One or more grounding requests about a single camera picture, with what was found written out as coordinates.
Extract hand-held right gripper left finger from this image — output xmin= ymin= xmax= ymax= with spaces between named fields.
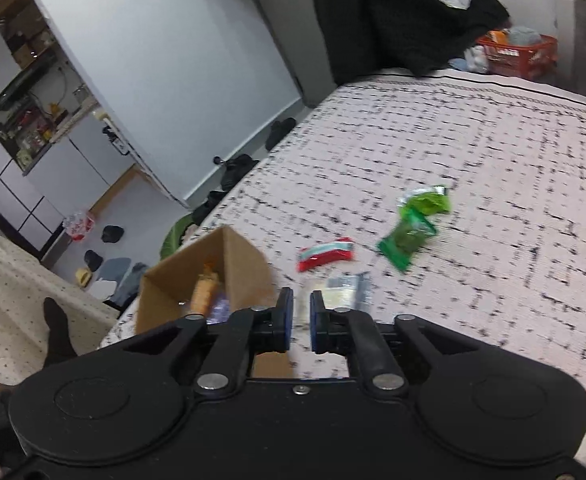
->
xmin=120 ymin=288 xmax=295 ymax=397

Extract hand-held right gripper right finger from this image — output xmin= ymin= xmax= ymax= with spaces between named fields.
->
xmin=309 ymin=290 xmax=481 ymax=401

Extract white clear snack packet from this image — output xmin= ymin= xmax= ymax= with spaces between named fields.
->
xmin=300 ymin=272 xmax=372 ymax=313

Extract red white snack packet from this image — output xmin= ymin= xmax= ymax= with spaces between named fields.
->
xmin=296 ymin=237 xmax=356 ymax=273

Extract brown cardboard box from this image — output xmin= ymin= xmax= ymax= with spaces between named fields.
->
xmin=135 ymin=226 xmax=294 ymax=380

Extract orange yellow snack packet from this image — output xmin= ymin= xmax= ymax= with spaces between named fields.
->
xmin=190 ymin=265 xmax=220 ymax=317

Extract dark green snack packet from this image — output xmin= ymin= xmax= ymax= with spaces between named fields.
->
xmin=377 ymin=210 xmax=439 ymax=273

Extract bright green snack packet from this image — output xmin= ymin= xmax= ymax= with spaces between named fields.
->
xmin=398 ymin=185 xmax=453 ymax=217

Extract black shoes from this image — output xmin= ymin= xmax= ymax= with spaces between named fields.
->
xmin=191 ymin=190 xmax=234 ymax=226
xmin=218 ymin=154 xmax=261 ymax=192
xmin=264 ymin=117 xmax=298 ymax=152

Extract green plastic basin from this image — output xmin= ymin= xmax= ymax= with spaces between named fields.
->
xmin=159 ymin=212 xmax=199 ymax=261

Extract grey fluffy slippers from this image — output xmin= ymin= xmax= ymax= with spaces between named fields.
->
xmin=104 ymin=262 xmax=150 ymax=311

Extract grey floor mat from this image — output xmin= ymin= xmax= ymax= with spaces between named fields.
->
xmin=88 ymin=257 xmax=132 ymax=300

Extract red white plastic bag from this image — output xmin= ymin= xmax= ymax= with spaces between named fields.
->
xmin=62 ymin=210 xmax=96 ymax=242

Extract white black patterned bed blanket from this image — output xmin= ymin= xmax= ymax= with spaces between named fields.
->
xmin=98 ymin=69 xmax=586 ymax=471

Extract person's foot in black sock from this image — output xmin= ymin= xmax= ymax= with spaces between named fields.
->
xmin=42 ymin=297 xmax=81 ymax=368

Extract cream dotted cloth cover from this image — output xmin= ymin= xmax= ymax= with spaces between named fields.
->
xmin=0 ymin=236 xmax=121 ymax=386

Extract light blue white cloth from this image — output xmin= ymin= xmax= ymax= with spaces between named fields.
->
xmin=448 ymin=46 xmax=490 ymax=75

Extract black jacket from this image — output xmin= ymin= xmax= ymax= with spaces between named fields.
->
xmin=309 ymin=0 xmax=511 ymax=106

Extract cluttered kitchen counter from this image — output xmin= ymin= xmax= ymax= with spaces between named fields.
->
xmin=0 ymin=55 xmax=106 ymax=176

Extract red plastic basket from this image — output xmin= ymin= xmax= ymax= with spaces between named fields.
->
xmin=477 ymin=34 xmax=559 ymax=81

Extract blue grey cloth bundle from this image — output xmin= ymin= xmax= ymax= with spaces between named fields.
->
xmin=506 ymin=26 xmax=543 ymax=47

